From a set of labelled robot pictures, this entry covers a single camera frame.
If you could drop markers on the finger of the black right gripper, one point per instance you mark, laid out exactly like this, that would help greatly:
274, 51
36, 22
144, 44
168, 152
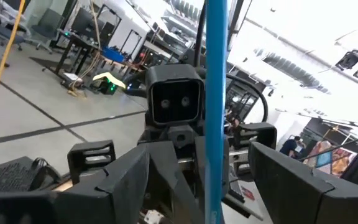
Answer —
172, 193
270, 137

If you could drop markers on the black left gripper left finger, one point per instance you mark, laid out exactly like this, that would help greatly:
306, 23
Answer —
120, 193

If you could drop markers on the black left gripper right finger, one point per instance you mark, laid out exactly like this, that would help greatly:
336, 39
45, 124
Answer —
291, 193

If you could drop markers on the blue coloured pencil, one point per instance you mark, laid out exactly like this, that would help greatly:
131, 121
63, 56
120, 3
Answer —
214, 93

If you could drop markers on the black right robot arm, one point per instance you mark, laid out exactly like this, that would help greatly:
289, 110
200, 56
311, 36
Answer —
137, 85

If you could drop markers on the grey office chair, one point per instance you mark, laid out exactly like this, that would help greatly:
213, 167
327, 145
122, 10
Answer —
47, 28

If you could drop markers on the white-framed blue office chair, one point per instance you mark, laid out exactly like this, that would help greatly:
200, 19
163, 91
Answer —
2, 31

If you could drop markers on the person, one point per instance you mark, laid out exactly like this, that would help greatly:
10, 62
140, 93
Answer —
291, 146

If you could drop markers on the grey desk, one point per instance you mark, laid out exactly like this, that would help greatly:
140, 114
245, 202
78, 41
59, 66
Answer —
253, 208

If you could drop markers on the small red item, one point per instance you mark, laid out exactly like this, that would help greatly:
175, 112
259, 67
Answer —
248, 193

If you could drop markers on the black keyboard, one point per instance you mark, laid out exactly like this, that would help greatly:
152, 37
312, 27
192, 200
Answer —
236, 189

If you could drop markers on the colourful patterned cloth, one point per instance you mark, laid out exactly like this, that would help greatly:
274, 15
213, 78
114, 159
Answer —
337, 158

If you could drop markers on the black computer with green lights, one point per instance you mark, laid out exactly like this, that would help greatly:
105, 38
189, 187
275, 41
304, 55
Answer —
109, 87

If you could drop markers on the white box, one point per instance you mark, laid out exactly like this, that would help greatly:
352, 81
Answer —
73, 77

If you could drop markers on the black desk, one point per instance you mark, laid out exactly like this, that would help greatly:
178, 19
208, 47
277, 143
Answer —
79, 40

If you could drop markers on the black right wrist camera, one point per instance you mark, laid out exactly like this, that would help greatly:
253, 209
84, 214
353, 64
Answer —
174, 99

